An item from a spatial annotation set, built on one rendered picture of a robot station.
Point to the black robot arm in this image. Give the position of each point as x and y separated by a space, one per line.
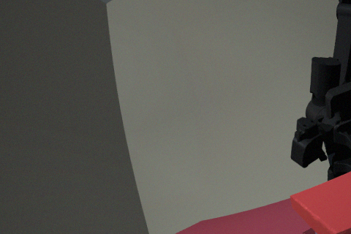
326 73

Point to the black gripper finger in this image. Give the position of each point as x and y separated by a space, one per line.
342 133
342 166

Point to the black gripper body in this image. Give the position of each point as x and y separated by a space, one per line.
337 110

